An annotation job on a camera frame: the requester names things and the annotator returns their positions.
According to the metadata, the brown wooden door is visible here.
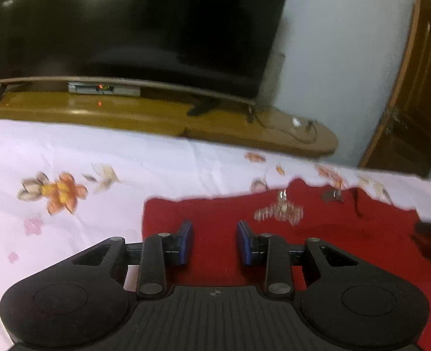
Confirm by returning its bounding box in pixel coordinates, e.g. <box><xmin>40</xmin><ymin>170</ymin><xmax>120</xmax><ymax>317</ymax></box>
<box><xmin>358</xmin><ymin>0</ymin><xmax>431</xmax><ymax>178</ymax></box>

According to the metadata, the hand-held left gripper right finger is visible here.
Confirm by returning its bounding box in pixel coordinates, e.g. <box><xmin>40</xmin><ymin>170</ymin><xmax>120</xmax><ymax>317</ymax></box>
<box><xmin>236</xmin><ymin>220</ymin><xmax>361</xmax><ymax>297</ymax></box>

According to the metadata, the pink floral bed sheet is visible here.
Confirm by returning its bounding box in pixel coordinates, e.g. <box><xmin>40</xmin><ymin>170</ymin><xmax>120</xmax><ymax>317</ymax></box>
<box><xmin>0</xmin><ymin>119</ymin><xmax>431</xmax><ymax>351</ymax></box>

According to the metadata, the silver set-top box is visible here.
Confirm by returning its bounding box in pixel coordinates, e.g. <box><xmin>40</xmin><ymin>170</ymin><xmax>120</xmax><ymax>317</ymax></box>
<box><xmin>68</xmin><ymin>82</ymin><xmax>142</xmax><ymax>98</ymax></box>

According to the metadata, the large black television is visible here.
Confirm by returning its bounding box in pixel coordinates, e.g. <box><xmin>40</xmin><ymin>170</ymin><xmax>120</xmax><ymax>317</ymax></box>
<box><xmin>0</xmin><ymin>0</ymin><xmax>295</xmax><ymax>117</ymax></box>

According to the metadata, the metal door latch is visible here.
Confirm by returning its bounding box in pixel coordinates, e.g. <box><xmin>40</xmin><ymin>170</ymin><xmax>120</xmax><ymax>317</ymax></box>
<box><xmin>385</xmin><ymin>107</ymin><xmax>401</xmax><ymax>134</ymax></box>

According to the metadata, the wooden television stand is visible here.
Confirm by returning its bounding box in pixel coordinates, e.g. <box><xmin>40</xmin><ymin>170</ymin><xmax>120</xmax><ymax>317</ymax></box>
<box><xmin>0</xmin><ymin>84</ymin><xmax>339</xmax><ymax>159</ymax></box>

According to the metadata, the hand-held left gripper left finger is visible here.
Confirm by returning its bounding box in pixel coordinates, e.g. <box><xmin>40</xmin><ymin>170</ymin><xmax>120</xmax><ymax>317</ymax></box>
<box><xmin>73</xmin><ymin>220</ymin><xmax>194</xmax><ymax>299</ymax></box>

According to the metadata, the black cable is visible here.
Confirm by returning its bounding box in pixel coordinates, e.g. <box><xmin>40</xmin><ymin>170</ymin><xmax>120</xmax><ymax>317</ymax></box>
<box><xmin>248</xmin><ymin>105</ymin><xmax>319</xmax><ymax>144</ymax></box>

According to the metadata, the red knitted sweater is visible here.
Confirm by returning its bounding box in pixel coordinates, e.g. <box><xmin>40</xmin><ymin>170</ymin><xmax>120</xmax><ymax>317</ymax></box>
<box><xmin>141</xmin><ymin>178</ymin><xmax>431</xmax><ymax>351</ymax></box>

